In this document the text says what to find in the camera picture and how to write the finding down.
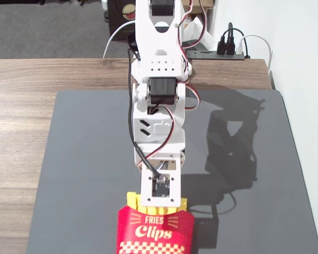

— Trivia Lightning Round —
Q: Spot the white paper bag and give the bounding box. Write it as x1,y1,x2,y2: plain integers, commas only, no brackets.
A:
182,16,216,51

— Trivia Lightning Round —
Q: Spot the dark box with round logo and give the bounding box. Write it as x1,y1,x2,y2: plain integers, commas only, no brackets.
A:
107,0,137,42

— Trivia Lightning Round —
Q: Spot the metallic chair leg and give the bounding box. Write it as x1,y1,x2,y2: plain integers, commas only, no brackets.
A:
100,0,110,23

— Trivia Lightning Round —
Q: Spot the black plug with cable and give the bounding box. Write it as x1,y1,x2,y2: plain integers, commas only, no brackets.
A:
216,22,234,56
225,27,246,56

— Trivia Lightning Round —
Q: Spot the red fries clips box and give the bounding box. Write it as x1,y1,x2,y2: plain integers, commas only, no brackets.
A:
114,205,196,254

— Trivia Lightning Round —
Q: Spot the white power cable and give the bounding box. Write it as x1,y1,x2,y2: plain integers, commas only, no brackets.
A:
102,20,137,59

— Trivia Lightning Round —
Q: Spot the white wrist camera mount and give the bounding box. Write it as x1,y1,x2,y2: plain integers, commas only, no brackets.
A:
139,168,182,208

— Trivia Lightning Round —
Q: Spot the black camera cable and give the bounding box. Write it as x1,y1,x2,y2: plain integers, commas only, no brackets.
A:
126,49,165,181

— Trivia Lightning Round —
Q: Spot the black power strip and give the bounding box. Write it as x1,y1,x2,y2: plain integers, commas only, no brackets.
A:
187,49,251,61

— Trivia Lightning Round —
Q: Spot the grey mat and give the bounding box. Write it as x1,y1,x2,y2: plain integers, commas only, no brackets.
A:
25,89,318,254

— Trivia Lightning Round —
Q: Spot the white plug with cable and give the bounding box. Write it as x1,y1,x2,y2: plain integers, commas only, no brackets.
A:
237,34,273,78

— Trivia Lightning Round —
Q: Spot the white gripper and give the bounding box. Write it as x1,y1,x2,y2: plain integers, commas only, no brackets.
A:
133,139,187,170

